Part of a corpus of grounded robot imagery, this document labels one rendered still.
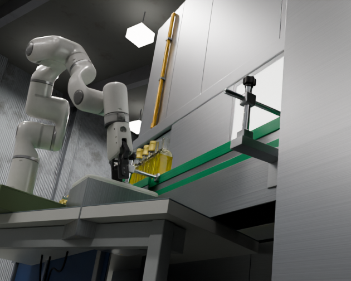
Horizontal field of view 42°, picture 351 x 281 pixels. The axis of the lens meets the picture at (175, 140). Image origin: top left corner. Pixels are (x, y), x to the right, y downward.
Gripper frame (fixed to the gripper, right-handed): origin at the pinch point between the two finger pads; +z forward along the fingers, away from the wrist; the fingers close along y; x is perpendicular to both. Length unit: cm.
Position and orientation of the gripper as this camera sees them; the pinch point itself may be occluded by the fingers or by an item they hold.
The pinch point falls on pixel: (120, 174)
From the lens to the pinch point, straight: 135.3
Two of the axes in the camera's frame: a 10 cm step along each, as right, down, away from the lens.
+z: 0.9, 9.5, -2.9
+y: -4.5, 3.0, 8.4
